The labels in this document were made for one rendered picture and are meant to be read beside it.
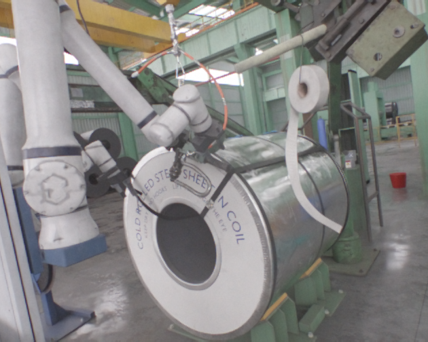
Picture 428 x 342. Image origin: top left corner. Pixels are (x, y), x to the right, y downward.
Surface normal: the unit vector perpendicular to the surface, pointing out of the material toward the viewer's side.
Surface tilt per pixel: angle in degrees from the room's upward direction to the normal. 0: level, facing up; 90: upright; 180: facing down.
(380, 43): 90
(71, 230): 68
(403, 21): 90
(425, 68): 90
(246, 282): 90
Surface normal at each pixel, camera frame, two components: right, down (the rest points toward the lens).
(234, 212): -0.61, 0.16
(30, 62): 0.04, 0.05
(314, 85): -0.88, 0.18
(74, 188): 0.54, 0.11
